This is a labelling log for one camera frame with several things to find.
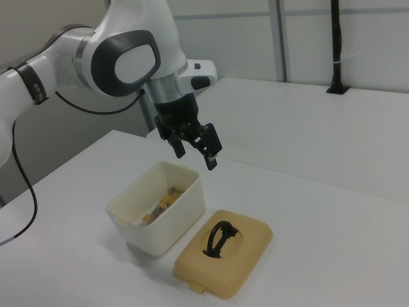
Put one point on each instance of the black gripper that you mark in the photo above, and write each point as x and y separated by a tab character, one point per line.
177	112

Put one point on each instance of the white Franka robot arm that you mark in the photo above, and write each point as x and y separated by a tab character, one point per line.
134	28

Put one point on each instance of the white plastic tool case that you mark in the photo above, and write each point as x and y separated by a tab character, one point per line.
159	236

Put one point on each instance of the yellow C-clamp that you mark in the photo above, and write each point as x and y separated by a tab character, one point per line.
167	200

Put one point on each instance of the grey partition post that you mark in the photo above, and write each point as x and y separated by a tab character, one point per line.
282	38

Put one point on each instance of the black camera pole with base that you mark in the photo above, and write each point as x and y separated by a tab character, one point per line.
336	48

